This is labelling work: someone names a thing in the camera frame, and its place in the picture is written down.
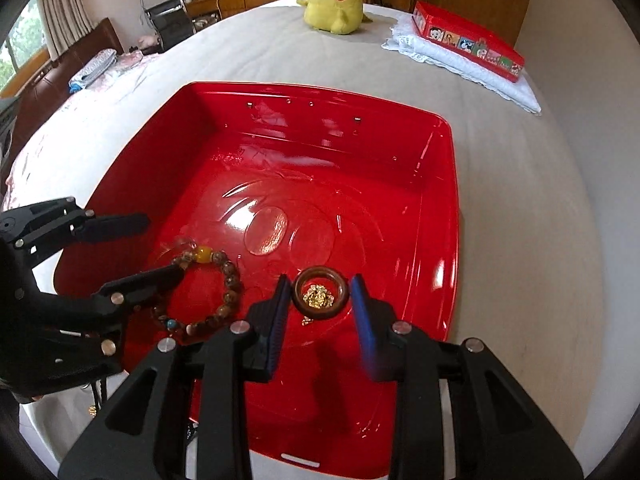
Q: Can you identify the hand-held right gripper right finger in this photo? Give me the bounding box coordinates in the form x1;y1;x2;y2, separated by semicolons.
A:
350;274;585;480

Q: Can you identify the brown ring gold pendant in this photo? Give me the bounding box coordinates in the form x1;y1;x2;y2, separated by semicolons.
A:
291;266;351;321

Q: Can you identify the brown bead bracelet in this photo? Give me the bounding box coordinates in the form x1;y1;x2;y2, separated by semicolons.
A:
151;244;244;337

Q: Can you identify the window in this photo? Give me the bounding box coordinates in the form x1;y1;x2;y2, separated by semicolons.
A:
0;0;51;96

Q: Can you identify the yellow plush toy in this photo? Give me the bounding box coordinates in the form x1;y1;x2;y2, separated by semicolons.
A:
297;0;377;36

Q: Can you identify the brown wooden headboard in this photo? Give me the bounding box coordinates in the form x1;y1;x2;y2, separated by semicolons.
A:
0;17;125;161

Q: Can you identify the pink floral bedsheet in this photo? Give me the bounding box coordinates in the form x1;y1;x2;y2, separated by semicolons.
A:
5;52;166;211

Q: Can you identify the red tin box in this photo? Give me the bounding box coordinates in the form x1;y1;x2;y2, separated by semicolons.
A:
52;81;461;467

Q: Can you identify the red printed tin lid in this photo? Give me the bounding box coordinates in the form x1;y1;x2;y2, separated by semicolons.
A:
411;0;526;83

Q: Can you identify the beige curtain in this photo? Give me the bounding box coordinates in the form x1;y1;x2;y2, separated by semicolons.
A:
39;0;93;58

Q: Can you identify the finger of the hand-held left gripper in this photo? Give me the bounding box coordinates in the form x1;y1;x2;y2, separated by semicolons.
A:
90;265;187;358
0;197;151;267

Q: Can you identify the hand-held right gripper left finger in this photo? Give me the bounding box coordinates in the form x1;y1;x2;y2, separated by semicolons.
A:
57;274;293;480

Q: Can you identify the wooden desk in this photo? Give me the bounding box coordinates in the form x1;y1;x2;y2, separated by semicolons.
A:
185;0;246;23

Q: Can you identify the black office chair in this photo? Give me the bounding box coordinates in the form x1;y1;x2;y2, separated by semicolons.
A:
145;0;197;51

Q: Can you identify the folded blue white cloth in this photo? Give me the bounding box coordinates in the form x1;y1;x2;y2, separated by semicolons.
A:
68;48;118;95

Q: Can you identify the gold chain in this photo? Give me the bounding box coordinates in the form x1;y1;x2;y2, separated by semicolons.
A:
301;284;335;326

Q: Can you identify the black cord necklace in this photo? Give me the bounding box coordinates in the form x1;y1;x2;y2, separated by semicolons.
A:
86;379;109;418

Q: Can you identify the white lace cloth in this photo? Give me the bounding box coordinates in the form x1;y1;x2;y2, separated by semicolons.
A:
382;12;543;116

